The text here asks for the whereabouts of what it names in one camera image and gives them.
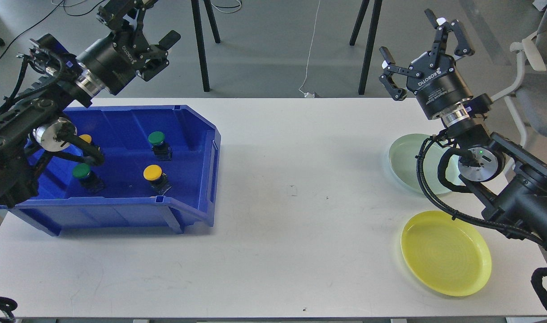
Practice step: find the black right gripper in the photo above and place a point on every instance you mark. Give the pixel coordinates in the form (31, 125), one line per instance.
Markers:
(435, 88)

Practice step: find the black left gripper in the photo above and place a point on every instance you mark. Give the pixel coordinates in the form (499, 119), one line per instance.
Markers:
(125, 53)

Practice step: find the green push button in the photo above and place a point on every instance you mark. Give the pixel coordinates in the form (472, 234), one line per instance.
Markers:
(159, 146)
(88, 179)

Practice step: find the yellow push button front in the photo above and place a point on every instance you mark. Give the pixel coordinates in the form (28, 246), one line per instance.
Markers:
(157, 179)

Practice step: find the yellow push button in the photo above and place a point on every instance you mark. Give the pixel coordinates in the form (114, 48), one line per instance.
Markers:
(157, 179)
(87, 138)

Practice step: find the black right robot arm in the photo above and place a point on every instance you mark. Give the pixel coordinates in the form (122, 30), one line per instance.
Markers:
(483, 136)

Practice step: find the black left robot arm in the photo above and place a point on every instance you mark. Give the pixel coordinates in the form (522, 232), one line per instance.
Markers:
(33, 126)

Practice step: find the pale green plate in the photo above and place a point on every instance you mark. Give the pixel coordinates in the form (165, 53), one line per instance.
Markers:
(403, 163)

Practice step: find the yellow push button back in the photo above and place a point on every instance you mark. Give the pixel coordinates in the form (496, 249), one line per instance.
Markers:
(87, 138)

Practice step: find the yellow plate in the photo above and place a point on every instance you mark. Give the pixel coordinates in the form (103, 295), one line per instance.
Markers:
(447, 255)

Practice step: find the black stand leg left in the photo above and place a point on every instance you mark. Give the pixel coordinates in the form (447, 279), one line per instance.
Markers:
(199, 36)

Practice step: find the black stand leg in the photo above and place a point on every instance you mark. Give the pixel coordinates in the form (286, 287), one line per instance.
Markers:
(199, 36)
(373, 27)

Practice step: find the black stand leg right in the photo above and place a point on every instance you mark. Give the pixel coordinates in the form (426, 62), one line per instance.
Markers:
(373, 27)

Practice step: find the grey office chair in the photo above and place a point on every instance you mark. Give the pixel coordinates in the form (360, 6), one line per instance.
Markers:
(530, 84)

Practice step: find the blue plastic bin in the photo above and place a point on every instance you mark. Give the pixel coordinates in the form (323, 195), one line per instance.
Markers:
(128, 199)

